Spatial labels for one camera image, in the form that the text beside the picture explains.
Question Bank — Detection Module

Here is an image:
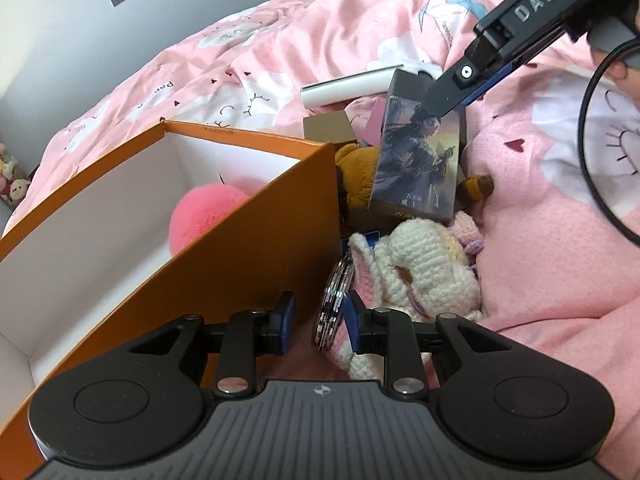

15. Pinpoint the round metal tin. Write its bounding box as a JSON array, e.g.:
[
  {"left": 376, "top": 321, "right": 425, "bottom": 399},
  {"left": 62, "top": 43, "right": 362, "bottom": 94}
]
[{"left": 312, "top": 252, "right": 355, "bottom": 351}]

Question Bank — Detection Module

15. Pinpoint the white long glasses case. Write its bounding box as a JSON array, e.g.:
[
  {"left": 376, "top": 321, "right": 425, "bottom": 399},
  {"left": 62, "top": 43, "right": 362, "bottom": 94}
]
[{"left": 299, "top": 64, "right": 444, "bottom": 111}]

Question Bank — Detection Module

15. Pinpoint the black book box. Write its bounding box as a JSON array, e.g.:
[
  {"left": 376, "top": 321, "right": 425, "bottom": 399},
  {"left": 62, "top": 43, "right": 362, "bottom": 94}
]
[{"left": 384, "top": 68, "right": 468, "bottom": 150}]

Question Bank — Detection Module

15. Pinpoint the pink fluffy pompom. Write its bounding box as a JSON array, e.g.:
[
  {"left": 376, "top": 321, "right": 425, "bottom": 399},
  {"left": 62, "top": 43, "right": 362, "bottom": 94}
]
[{"left": 168, "top": 183, "right": 250, "bottom": 256}]

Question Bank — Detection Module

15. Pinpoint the illustrated card box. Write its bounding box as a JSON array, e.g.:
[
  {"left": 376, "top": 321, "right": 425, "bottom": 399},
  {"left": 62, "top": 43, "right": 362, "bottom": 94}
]
[{"left": 369, "top": 98, "right": 460, "bottom": 223}]

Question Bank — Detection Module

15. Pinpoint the small gold box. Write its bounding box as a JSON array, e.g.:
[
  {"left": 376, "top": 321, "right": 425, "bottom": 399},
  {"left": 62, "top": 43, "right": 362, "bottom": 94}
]
[{"left": 303, "top": 110, "right": 356, "bottom": 144}]

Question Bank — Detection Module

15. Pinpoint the pink card wallet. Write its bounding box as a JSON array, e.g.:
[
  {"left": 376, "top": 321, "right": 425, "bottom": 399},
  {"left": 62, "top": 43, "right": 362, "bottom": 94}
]
[{"left": 361, "top": 96, "right": 386, "bottom": 146}]

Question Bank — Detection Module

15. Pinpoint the person right hand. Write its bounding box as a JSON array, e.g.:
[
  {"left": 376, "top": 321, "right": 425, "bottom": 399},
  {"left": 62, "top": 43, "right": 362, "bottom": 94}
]
[{"left": 590, "top": 47, "right": 639, "bottom": 84}]

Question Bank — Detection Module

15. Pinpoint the white crochet bunny doll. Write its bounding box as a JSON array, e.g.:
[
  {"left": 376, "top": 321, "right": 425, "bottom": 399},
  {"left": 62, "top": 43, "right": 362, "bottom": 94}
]
[{"left": 325, "top": 211, "right": 484, "bottom": 379}]

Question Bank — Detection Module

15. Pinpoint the pink cloud duvet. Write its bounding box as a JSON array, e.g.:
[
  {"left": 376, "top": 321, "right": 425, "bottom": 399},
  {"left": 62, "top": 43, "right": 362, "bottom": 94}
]
[{"left": 27, "top": 0, "right": 639, "bottom": 478}]

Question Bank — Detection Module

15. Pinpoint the orange cardboard box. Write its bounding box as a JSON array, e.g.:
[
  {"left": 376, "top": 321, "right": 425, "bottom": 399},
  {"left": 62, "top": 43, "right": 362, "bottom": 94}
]
[{"left": 1, "top": 122, "right": 341, "bottom": 479}]

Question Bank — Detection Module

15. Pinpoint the brown plush bear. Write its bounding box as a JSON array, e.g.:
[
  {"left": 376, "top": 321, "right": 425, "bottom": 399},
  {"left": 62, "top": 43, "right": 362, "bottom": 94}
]
[{"left": 335, "top": 143, "right": 495, "bottom": 230}]

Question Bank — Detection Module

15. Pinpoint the black cable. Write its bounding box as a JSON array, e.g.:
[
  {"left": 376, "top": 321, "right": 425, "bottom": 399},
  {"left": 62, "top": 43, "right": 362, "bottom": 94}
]
[{"left": 577, "top": 37, "right": 640, "bottom": 248}]

